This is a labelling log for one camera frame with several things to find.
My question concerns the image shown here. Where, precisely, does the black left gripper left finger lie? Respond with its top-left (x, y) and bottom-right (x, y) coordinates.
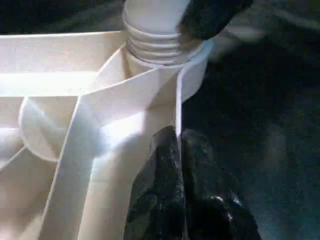
top-left (124, 125), bottom-right (188, 240)

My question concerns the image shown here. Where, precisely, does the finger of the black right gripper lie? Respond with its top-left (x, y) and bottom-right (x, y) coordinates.
top-left (175, 0), bottom-right (254, 43)

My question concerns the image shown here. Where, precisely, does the white plastic table leg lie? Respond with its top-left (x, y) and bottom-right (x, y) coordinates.
top-left (121, 0), bottom-right (201, 68)

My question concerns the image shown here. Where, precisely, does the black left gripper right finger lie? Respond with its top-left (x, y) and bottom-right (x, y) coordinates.
top-left (179, 128), bottom-right (263, 240)

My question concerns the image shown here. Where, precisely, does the white plastic table top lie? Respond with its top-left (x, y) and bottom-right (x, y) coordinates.
top-left (0, 29), bottom-right (216, 240)

